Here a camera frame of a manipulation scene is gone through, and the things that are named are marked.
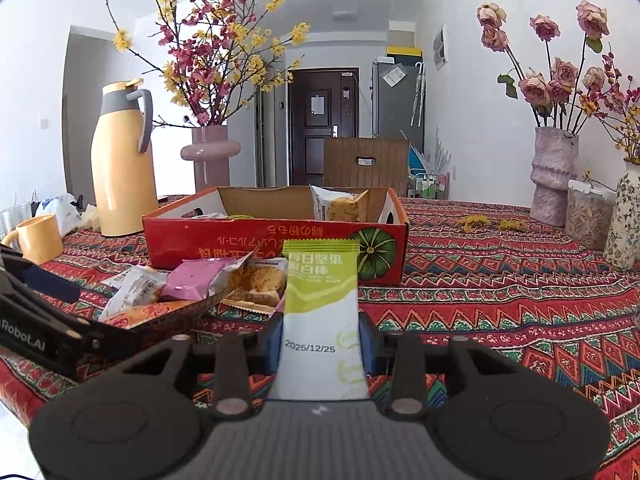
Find white snack packet red print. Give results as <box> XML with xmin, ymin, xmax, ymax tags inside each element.
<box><xmin>99</xmin><ymin>266</ymin><xmax>168</xmax><ymax>322</ymax></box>

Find textured pink vase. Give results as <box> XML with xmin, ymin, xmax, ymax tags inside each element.
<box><xmin>529</xmin><ymin>126</ymin><xmax>581</xmax><ymax>228</ymax></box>

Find drinking glass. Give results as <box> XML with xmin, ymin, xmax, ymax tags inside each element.
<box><xmin>0</xmin><ymin>204</ymin><xmax>32</xmax><ymax>251</ymax></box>

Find dark brown door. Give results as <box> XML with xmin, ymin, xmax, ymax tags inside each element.
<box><xmin>287</xmin><ymin>67</ymin><xmax>361</xmax><ymax>187</ymax></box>

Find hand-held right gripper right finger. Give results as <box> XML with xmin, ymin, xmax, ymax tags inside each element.
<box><xmin>357</xmin><ymin>312</ymin><xmax>523</xmax><ymax>421</ymax></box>

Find fallen yellow petals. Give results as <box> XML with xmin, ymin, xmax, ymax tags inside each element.
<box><xmin>459</xmin><ymin>214</ymin><xmax>528</xmax><ymax>233</ymax></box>

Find orange-red snack packet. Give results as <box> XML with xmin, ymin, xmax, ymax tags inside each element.
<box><xmin>102</xmin><ymin>299</ymin><xmax>222</xmax><ymax>335</ymax></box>

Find white cookie snack packet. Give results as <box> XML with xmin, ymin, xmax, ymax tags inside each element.
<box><xmin>310</xmin><ymin>185</ymin><xmax>371</xmax><ymax>223</ymax></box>

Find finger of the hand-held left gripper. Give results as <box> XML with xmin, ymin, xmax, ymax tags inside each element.
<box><xmin>0</xmin><ymin>245</ymin><xmax>82</xmax><ymax>306</ymax></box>
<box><xmin>0</xmin><ymin>280</ymin><xmax>117</xmax><ymax>342</ymax></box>

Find pink ring vase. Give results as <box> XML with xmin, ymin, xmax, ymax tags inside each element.
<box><xmin>181</xmin><ymin>126</ymin><xmax>242</xmax><ymax>193</ymax></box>

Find yellow mug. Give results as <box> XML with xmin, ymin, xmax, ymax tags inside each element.
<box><xmin>2</xmin><ymin>213</ymin><xmax>65</xmax><ymax>266</ymax></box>

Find yellow and pink blossom branches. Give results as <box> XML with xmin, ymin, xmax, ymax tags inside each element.
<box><xmin>105</xmin><ymin>0</ymin><xmax>311</xmax><ymax>128</ymax></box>

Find storage cart with bottles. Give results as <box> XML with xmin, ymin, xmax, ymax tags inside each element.
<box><xmin>407</xmin><ymin>170</ymin><xmax>451</xmax><ymax>200</ymax></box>

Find oat crisp packet orange base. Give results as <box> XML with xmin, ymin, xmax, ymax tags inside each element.
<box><xmin>222</xmin><ymin>257</ymin><xmax>289</xmax><ymax>314</ymax></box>

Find white wall panel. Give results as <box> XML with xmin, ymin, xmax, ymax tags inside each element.
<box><xmin>432</xmin><ymin>24</ymin><xmax>448</xmax><ymax>71</ymax></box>

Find pink snack packet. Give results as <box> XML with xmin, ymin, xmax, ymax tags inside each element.
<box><xmin>160</xmin><ymin>258</ymin><xmax>253</xmax><ymax>302</ymax></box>

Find yellow thermos jug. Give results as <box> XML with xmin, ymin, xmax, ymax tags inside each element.
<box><xmin>91</xmin><ymin>79</ymin><xmax>160</xmax><ymax>237</ymax></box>

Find grey refrigerator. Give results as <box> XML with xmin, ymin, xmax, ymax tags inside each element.
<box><xmin>371</xmin><ymin>57</ymin><xmax>426</xmax><ymax>140</ymax></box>

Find floral print white vase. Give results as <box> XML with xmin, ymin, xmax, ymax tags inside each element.
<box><xmin>602</xmin><ymin>157</ymin><xmax>640</xmax><ymax>272</ymax></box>

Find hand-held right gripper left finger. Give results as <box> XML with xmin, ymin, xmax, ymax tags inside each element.
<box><xmin>122</xmin><ymin>312</ymin><xmax>285</xmax><ymax>421</ymax></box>

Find patterned red tablecloth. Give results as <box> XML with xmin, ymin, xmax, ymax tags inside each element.
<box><xmin>0</xmin><ymin>195</ymin><xmax>640</xmax><ymax>480</ymax></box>

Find clear food container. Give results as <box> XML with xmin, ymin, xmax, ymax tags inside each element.
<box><xmin>565</xmin><ymin>179</ymin><xmax>617</xmax><ymax>252</ymax></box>

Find dried pink roses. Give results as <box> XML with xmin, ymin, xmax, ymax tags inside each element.
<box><xmin>475</xmin><ymin>0</ymin><xmax>613</xmax><ymax>133</ymax></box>

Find red cardboard box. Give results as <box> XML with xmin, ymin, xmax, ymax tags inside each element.
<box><xmin>142</xmin><ymin>186</ymin><xmax>410</xmax><ymax>286</ymax></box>

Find green and white snack packet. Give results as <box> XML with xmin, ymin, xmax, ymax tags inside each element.
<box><xmin>272</xmin><ymin>240</ymin><xmax>371</xmax><ymax>402</ymax></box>

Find white hanging umbrellas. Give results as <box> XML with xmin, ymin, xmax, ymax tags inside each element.
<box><xmin>410</xmin><ymin>61</ymin><xmax>427</xmax><ymax>127</ymax></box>

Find white plastic bag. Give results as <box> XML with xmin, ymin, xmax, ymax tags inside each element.
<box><xmin>34</xmin><ymin>194</ymin><xmax>83</xmax><ymax>236</ymax></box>

